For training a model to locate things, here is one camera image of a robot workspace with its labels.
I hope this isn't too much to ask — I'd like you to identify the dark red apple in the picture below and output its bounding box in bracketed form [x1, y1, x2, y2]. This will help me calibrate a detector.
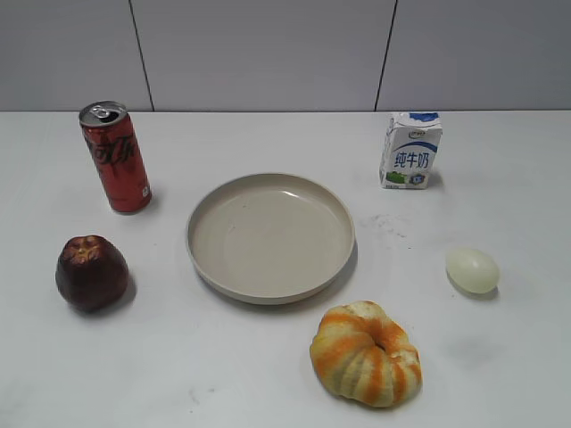
[55, 235, 129, 313]

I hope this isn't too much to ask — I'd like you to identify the red soda can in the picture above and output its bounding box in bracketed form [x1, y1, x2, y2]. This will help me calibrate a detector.
[79, 101, 152, 214]

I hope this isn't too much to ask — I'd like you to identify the orange white pumpkin toy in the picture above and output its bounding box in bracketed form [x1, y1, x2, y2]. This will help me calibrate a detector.
[310, 300, 423, 408]

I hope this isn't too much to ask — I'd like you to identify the beige round plate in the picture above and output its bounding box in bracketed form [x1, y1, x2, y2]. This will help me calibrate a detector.
[186, 173, 357, 306]

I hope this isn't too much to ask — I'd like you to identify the white blue milk carton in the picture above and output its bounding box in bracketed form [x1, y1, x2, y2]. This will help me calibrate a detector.
[379, 111, 443, 189]

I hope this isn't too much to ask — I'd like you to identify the white egg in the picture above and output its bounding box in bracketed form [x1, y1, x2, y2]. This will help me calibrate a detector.
[445, 248, 501, 294]

